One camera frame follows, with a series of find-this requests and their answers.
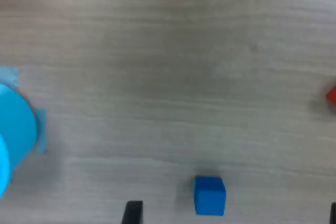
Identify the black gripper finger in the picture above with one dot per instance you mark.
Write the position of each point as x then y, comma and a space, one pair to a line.
333, 214
132, 213

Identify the small blue cube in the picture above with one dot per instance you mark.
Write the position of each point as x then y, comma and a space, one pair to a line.
210, 197

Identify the small red cube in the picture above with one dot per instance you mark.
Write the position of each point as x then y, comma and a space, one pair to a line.
332, 99

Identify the blue tape bin marker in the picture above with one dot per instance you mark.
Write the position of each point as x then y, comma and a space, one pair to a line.
41, 129

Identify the blue plastic cup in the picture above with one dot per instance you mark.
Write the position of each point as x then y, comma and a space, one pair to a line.
15, 124

